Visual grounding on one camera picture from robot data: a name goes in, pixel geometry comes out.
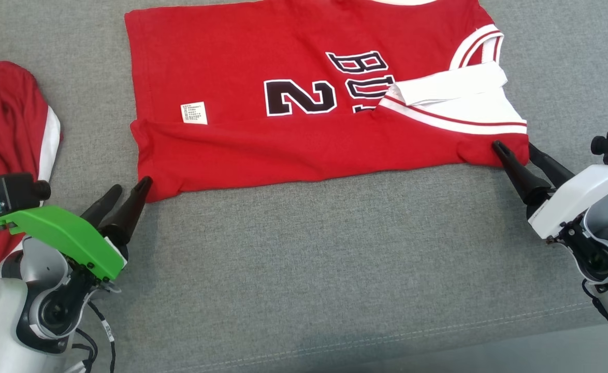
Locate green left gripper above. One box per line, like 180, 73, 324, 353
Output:
0, 176, 154, 281

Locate grey fabric sofa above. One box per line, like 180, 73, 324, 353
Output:
0, 0, 608, 373

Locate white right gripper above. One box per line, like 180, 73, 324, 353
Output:
492, 140, 608, 239

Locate red shorts white side stripe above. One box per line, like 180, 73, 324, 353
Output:
0, 59, 64, 301

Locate red basketball jersey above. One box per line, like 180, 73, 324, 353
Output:
124, 0, 531, 204

